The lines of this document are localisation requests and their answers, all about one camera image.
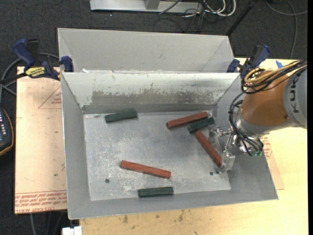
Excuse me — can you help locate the red-brown flat block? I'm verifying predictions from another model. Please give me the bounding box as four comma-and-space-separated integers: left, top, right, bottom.
165, 111, 209, 130
193, 130, 224, 168
119, 160, 172, 180

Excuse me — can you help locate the brown cardboard board, red print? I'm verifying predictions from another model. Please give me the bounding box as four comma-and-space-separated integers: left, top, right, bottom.
14, 66, 286, 214

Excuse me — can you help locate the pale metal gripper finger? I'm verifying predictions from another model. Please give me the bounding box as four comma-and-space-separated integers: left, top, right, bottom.
208, 127, 230, 144
216, 150, 236, 174

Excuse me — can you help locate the grey metal bin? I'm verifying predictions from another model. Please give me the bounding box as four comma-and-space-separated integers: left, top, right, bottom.
57, 27, 279, 220

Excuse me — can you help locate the dark green flat block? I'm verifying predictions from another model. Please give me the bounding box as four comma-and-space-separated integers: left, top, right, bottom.
137, 186, 175, 198
187, 117, 216, 134
104, 108, 139, 124

